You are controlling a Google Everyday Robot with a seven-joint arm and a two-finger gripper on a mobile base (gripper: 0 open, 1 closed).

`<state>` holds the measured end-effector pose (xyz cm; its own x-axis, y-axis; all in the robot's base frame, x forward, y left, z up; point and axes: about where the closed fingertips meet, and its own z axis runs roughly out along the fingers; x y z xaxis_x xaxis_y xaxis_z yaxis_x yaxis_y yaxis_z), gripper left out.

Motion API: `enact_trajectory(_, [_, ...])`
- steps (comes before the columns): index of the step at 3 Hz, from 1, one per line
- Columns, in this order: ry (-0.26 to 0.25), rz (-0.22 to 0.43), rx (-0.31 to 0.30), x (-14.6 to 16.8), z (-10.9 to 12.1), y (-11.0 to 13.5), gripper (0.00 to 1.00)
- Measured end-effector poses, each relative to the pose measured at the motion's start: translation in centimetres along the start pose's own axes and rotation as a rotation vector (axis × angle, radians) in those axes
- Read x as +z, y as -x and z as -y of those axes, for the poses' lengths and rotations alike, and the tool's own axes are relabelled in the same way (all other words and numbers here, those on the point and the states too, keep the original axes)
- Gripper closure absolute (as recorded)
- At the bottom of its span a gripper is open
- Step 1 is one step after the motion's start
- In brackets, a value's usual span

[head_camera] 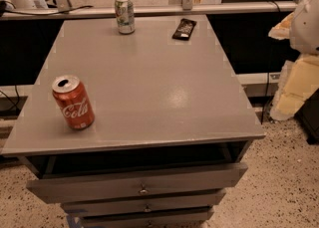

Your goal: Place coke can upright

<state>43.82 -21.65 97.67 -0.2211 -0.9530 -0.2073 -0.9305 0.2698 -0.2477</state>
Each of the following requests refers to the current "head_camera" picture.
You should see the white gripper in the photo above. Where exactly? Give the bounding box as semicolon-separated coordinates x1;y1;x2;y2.
268;0;319;120

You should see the grey drawer cabinet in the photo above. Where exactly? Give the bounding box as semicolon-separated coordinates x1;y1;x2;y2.
0;14;266;228

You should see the red coke can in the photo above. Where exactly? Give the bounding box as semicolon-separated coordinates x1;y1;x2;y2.
52;75;95;129

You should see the top grey drawer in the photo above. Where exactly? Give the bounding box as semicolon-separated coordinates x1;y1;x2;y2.
27;163;247;203

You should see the grey metal rail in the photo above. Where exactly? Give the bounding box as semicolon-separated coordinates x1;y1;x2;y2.
0;1;297;21

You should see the middle grey drawer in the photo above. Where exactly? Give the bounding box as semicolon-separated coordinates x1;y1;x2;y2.
61;189;225;217

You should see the black snack bar wrapper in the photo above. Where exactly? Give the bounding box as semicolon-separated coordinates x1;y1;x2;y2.
172;18;197;41

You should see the grey drawer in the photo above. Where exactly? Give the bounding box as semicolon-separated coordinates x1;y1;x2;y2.
27;163;247;203
81;207;213;228
61;189;225;217

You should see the bottom grey drawer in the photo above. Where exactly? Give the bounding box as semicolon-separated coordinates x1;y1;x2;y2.
81;207;213;228

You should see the black cable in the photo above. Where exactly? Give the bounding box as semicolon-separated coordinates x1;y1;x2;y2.
0;0;95;16

